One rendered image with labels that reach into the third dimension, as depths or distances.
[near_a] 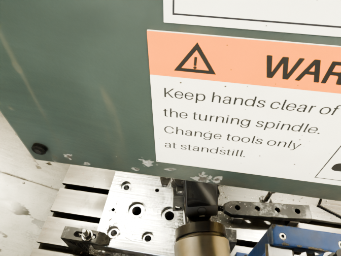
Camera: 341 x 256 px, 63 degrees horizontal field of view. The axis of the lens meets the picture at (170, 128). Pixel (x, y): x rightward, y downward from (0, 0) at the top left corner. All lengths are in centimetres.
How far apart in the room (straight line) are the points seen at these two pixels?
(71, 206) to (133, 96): 86
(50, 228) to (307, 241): 73
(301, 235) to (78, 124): 52
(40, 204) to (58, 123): 113
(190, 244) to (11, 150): 115
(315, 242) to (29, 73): 57
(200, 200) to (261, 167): 20
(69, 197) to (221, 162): 86
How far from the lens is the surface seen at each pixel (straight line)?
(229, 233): 82
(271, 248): 61
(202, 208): 40
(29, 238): 128
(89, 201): 99
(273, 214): 92
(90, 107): 17
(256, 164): 19
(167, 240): 82
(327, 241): 64
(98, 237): 82
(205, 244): 37
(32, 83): 18
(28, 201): 132
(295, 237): 62
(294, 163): 20
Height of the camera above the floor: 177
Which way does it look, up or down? 51 degrees down
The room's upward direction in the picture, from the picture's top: straight up
